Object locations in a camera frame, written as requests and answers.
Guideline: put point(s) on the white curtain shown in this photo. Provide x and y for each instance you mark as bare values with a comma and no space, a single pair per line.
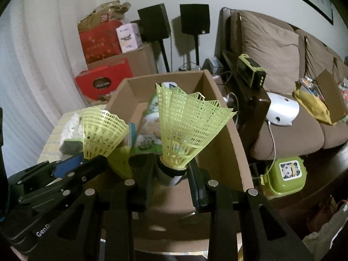
40,59

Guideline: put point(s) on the cardboard box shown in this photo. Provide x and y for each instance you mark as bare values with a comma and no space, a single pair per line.
223,146

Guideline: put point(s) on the black speaker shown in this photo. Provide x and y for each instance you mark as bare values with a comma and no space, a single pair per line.
194,19
153,21

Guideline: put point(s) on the green printed package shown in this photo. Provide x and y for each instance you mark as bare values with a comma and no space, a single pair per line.
148,133

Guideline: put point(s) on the green and black radio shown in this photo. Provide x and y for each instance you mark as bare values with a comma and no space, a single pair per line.
250,70

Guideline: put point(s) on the crumpled gold gift bag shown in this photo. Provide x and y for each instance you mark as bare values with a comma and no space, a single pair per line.
106,12

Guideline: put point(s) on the green lunch box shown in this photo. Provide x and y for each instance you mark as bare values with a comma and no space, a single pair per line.
285,175

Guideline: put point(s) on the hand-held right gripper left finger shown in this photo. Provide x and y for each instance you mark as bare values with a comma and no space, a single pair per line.
148,180

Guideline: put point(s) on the yellow plastic shuttlecock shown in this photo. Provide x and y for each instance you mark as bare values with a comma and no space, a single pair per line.
103,133
185,125

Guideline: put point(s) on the white printed box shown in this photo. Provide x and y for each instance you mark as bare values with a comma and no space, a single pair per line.
129,38

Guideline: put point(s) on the brown sofa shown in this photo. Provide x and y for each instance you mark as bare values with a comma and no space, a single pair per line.
288,138

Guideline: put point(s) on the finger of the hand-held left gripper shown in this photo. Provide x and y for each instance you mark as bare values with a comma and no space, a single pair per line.
68,166
92,165

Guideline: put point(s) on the brown cardboard carton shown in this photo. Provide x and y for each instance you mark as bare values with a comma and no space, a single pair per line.
141,58

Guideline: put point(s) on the white rounded device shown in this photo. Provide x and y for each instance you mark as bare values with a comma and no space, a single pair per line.
282,108

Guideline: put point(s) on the black speaker stand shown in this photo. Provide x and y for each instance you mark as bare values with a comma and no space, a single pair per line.
163,55
196,51

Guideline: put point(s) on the brown sofa cushion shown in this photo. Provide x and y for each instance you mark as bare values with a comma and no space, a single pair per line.
269,46
316,57

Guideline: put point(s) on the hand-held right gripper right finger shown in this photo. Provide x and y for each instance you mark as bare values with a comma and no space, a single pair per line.
195,187

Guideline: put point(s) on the yellow cloth bag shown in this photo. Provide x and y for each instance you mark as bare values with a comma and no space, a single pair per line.
312,106

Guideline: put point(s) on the brown cardboard piece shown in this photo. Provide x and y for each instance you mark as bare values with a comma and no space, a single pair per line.
330,95

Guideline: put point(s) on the clear plastic bag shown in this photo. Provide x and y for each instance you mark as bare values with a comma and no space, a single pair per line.
326,233

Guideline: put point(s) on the red gift box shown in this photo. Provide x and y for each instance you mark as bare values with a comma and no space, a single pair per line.
108,78

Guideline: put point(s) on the red gift bag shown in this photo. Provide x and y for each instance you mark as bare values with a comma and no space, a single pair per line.
100,42

